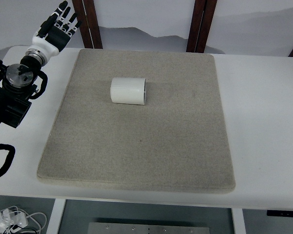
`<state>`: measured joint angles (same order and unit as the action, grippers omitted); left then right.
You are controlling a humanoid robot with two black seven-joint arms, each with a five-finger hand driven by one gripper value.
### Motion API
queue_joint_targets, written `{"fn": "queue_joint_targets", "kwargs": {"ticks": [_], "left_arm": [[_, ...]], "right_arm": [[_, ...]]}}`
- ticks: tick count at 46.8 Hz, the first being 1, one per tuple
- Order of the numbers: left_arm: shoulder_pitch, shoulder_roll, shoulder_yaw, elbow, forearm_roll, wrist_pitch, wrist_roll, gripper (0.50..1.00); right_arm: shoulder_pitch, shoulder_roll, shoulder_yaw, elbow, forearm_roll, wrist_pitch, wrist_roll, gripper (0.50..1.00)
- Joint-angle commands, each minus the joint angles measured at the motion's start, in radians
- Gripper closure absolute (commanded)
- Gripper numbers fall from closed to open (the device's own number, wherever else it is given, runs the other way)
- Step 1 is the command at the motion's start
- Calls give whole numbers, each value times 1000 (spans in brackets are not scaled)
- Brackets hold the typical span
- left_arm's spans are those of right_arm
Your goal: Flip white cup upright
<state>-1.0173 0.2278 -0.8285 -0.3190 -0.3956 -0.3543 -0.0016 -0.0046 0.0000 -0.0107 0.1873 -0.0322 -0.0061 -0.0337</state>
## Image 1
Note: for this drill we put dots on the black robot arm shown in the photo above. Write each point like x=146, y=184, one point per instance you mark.
x=19, y=84

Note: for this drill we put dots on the black desk control panel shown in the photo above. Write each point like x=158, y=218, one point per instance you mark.
x=279, y=213

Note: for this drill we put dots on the white ribbed cup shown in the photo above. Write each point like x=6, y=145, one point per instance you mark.
x=128, y=91

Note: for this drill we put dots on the metal base plate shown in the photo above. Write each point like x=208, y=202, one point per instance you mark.
x=121, y=228

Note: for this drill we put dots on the left brown wooden frame post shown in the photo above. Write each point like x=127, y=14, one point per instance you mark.
x=89, y=29

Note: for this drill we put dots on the beige felt mat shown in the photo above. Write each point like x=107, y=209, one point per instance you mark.
x=176, y=142

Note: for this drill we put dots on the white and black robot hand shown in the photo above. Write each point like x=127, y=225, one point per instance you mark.
x=55, y=33

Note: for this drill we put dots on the middle brown wooden frame post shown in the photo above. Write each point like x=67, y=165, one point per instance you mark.
x=201, y=21

